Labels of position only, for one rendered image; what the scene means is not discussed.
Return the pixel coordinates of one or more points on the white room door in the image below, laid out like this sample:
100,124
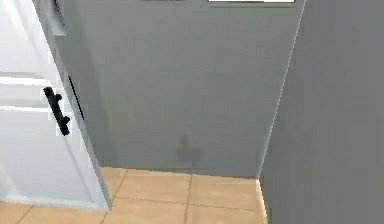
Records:
30,160

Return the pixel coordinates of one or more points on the white framed wall picture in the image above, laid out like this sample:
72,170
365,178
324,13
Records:
251,1

